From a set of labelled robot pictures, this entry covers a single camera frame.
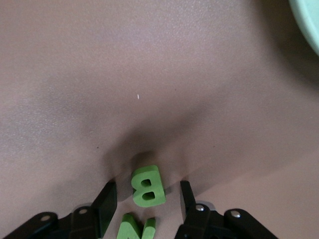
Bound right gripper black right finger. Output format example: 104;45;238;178
173;180;278;239

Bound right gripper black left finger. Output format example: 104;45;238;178
1;181;118;239

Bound green foam letter N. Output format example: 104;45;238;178
116;213;157;239

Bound green foam letter B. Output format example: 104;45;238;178
131;164;167;208

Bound light green plate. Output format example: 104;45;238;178
288;0;319;57

